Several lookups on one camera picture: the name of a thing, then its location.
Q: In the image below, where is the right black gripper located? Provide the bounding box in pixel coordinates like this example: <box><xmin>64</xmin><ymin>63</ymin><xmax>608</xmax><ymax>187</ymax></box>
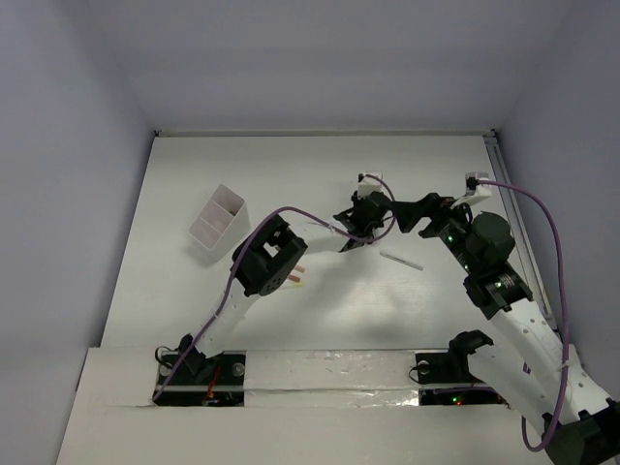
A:
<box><xmin>389</xmin><ymin>192</ymin><xmax>479</xmax><ymax>274</ymax></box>

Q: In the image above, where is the white compartment organizer box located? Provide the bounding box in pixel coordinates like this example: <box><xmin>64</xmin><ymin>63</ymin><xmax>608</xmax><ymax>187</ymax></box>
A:
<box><xmin>189</xmin><ymin>184</ymin><xmax>251</xmax><ymax>262</ymax></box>

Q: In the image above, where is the white pencil yellow tip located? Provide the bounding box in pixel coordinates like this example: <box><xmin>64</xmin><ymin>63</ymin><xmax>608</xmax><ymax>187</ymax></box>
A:
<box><xmin>281</xmin><ymin>283</ymin><xmax>305</xmax><ymax>291</ymax></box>

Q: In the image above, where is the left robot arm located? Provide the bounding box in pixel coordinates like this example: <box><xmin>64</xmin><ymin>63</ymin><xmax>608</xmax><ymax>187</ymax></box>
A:
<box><xmin>174</xmin><ymin>185</ymin><xmax>395</xmax><ymax>383</ymax></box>

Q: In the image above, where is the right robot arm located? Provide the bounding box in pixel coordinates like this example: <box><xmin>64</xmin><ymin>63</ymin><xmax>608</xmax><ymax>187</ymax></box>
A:
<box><xmin>391</xmin><ymin>193</ymin><xmax>619</xmax><ymax>464</ymax></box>

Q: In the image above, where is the white marker pen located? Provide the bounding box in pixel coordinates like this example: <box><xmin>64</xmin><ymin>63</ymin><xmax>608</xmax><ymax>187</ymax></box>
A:
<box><xmin>379</xmin><ymin>250</ymin><xmax>424</xmax><ymax>271</ymax></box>

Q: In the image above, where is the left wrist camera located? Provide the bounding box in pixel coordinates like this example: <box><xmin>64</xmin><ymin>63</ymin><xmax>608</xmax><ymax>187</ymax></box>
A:
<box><xmin>356</xmin><ymin>170</ymin><xmax>383</xmax><ymax>198</ymax></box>

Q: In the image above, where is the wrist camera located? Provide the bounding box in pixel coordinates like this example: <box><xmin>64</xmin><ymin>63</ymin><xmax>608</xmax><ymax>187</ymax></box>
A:
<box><xmin>451</xmin><ymin>171</ymin><xmax>492</xmax><ymax>209</ymax></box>
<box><xmin>356</xmin><ymin>170</ymin><xmax>383</xmax><ymax>198</ymax></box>

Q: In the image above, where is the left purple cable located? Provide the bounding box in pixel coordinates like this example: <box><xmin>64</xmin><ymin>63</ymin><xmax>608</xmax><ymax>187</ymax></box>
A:
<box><xmin>152</xmin><ymin>176</ymin><xmax>398</xmax><ymax>403</ymax></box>

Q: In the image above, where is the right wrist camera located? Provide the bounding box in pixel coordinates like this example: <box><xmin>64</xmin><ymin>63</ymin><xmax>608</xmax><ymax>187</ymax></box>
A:
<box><xmin>451</xmin><ymin>171</ymin><xmax>492</xmax><ymax>209</ymax></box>

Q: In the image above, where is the aluminium rail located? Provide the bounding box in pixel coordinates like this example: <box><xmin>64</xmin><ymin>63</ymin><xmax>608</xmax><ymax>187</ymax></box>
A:
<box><xmin>483</xmin><ymin>136</ymin><xmax>554</xmax><ymax>321</ymax></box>

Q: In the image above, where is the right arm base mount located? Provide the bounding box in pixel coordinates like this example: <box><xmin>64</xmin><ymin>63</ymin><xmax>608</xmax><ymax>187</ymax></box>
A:
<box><xmin>408</xmin><ymin>330</ymin><xmax>507</xmax><ymax>407</ymax></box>

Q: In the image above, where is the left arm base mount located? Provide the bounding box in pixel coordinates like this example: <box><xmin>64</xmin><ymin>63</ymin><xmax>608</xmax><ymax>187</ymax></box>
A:
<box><xmin>152</xmin><ymin>334</ymin><xmax>246</xmax><ymax>407</ymax></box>

